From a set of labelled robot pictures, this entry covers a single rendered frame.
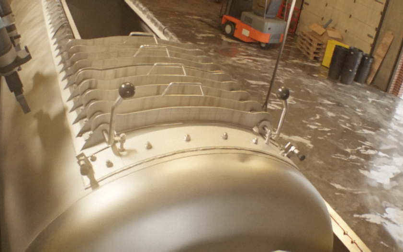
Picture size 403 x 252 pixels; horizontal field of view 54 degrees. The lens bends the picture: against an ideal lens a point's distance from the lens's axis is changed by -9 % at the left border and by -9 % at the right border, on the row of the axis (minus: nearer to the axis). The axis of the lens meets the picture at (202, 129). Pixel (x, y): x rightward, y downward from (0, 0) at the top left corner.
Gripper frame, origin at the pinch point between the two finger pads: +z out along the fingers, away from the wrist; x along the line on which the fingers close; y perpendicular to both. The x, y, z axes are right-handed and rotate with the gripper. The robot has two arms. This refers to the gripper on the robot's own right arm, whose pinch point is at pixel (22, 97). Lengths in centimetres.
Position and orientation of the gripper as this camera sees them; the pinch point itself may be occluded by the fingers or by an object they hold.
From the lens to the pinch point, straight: 159.8
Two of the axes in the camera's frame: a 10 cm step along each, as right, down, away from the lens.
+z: 0.9, 6.9, 7.2
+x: 5.1, 5.8, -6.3
